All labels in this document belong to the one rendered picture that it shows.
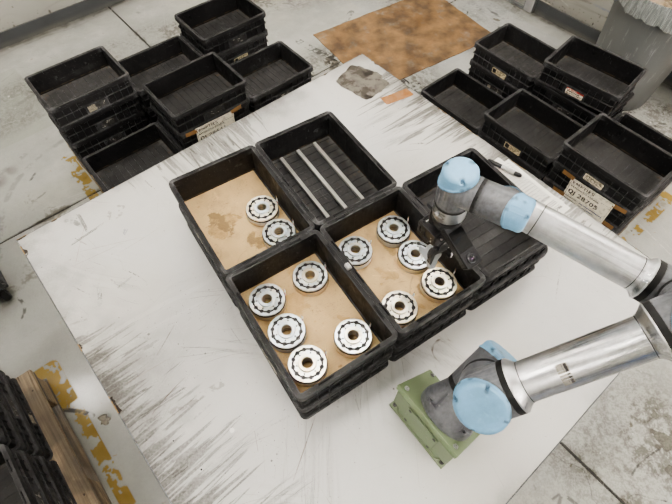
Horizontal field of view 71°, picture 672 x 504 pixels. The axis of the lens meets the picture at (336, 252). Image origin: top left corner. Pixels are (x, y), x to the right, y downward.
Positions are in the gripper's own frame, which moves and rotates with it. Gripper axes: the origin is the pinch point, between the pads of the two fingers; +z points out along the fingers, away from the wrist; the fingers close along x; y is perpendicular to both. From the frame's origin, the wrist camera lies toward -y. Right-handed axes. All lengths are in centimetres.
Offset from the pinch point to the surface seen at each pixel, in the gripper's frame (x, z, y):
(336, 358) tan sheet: 34.5, 15.0, -1.8
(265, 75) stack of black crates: -27, 65, 166
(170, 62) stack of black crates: 12, 63, 205
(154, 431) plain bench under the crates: 85, 25, 12
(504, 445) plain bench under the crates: 8, 30, -43
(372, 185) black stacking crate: -8.6, 18.2, 41.8
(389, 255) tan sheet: 3.2, 17.2, 16.4
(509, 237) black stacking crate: -32.2, 19.6, 1.3
